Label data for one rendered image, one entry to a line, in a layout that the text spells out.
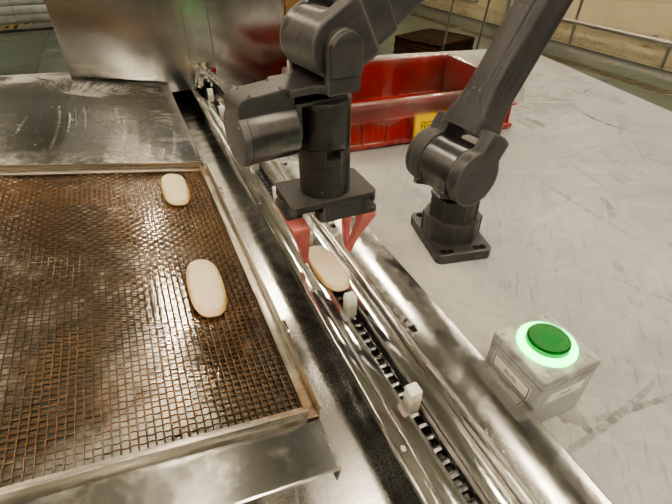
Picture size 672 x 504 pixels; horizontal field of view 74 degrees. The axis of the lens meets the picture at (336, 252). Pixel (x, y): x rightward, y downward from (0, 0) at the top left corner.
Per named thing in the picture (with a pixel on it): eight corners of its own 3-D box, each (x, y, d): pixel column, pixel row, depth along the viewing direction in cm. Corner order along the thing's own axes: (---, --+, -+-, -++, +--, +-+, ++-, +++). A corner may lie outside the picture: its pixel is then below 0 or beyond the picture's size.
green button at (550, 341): (576, 356, 42) (582, 345, 41) (544, 370, 41) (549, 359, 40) (545, 328, 45) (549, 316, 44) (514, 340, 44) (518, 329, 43)
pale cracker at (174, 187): (193, 205, 63) (193, 198, 62) (165, 207, 61) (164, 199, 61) (184, 175, 70) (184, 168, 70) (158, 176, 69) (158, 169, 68)
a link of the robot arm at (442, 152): (483, 206, 64) (456, 190, 68) (498, 139, 58) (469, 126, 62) (434, 225, 60) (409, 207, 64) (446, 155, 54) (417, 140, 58)
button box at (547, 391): (572, 429, 47) (611, 362, 41) (513, 458, 45) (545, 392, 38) (518, 371, 53) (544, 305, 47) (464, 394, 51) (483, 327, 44)
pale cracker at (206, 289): (232, 316, 46) (232, 307, 45) (193, 321, 44) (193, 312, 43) (215, 260, 53) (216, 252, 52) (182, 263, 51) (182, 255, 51)
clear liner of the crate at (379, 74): (518, 127, 104) (529, 85, 98) (320, 157, 91) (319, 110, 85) (444, 86, 129) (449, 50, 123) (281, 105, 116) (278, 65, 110)
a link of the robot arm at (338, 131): (362, 88, 43) (332, 74, 47) (300, 100, 41) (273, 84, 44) (360, 153, 48) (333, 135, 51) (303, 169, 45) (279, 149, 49)
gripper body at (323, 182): (376, 204, 51) (380, 144, 47) (293, 224, 48) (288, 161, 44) (352, 180, 56) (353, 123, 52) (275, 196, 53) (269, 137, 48)
